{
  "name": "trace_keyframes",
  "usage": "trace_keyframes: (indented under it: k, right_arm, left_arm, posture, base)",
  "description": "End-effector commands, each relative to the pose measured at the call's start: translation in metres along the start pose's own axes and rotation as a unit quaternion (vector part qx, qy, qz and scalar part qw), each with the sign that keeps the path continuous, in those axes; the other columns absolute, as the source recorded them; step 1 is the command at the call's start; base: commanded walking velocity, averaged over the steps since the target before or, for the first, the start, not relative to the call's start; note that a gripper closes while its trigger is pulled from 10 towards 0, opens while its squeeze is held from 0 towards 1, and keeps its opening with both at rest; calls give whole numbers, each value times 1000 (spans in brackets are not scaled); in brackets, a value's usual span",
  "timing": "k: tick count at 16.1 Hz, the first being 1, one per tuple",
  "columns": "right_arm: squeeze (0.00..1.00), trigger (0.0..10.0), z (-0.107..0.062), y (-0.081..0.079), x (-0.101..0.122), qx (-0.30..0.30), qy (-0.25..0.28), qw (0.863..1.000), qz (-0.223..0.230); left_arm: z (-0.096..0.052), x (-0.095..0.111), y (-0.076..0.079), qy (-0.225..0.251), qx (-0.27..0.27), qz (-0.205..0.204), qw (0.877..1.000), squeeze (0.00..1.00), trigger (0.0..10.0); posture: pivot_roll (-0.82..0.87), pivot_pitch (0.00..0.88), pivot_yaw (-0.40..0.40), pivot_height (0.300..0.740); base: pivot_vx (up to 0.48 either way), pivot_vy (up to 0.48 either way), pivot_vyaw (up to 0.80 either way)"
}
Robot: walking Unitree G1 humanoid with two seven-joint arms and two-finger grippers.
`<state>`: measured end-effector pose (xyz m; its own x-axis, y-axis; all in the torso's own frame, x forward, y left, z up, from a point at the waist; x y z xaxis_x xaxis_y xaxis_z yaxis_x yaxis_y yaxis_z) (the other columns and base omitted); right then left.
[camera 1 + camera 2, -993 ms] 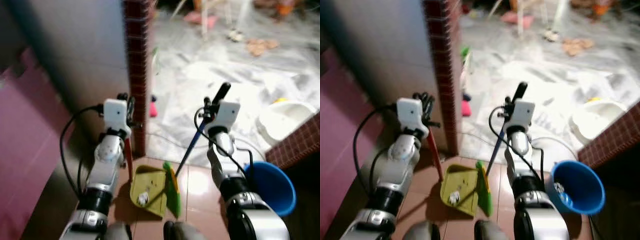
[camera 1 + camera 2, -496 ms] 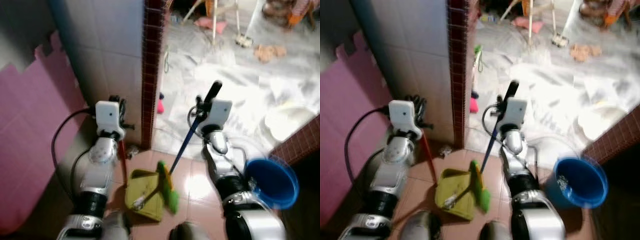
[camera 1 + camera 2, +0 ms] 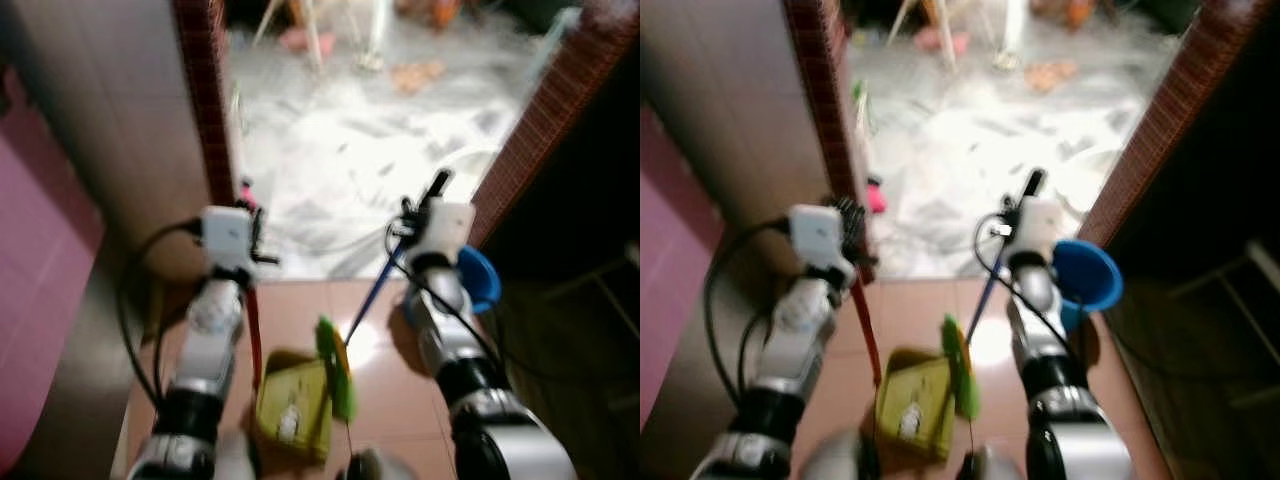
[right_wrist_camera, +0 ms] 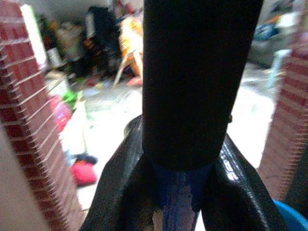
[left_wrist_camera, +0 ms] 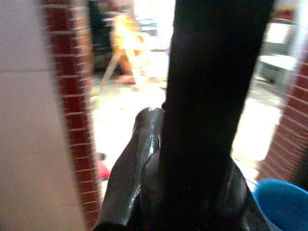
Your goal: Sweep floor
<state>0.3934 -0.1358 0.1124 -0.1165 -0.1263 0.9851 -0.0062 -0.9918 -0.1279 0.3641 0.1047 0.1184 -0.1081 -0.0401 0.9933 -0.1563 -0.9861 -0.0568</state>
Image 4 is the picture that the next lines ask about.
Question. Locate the wooden chair with orange seat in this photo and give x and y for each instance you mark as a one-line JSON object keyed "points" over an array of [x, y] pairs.
{"points": [[130, 48]]}

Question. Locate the pink ball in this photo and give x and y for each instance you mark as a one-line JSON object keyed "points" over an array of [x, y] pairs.
{"points": [[61, 113]]}

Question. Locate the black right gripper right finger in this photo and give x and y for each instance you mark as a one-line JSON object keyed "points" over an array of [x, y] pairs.
{"points": [[238, 197]]}

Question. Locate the dark blue soft item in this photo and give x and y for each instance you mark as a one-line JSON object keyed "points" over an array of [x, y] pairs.
{"points": [[85, 158]]}

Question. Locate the green toy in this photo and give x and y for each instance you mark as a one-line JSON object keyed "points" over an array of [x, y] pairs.
{"points": [[72, 101]]}

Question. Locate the blue plastic bucket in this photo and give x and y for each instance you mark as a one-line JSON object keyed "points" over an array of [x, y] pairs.
{"points": [[294, 216]]}

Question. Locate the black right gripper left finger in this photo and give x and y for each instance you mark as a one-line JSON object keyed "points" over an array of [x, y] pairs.
{"points": [[120, 187]]}

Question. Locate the bright pink cushion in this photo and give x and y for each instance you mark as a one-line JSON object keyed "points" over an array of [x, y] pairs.
{"points": [[84, 173]]}

